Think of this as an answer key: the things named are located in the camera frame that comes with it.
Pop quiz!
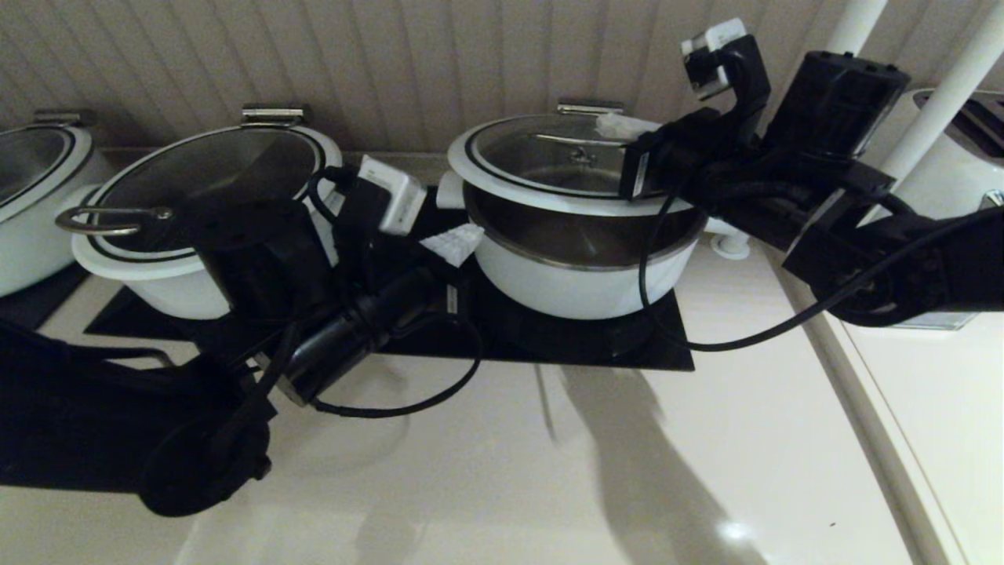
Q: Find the glass lid with white rim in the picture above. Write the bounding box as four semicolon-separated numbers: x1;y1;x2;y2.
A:
56;126;344;282
447;112;707;218
0;126;99;228

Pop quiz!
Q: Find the white pot with steel insert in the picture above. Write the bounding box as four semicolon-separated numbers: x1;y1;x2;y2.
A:
72;104;346;321
0;110;118;299
437;100;707;321

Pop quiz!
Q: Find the large black induction cooktop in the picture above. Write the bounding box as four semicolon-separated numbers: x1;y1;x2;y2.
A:
85;186;695;372

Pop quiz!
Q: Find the white slanted pole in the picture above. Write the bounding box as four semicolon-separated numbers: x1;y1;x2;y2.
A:
878;0;1004;183
710;0;887;261

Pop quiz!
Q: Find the white toaster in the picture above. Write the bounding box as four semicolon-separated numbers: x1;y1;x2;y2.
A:
894;88;1004;222

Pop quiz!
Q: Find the small black induction cooktop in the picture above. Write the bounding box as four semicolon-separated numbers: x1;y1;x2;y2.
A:
0;263;95;330

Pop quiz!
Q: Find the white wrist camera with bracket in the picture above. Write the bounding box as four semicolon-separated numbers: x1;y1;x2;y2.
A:
681;17;773;118
337;155;428;260

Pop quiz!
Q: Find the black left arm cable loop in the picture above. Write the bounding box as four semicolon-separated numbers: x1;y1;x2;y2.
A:
310;310;483;418

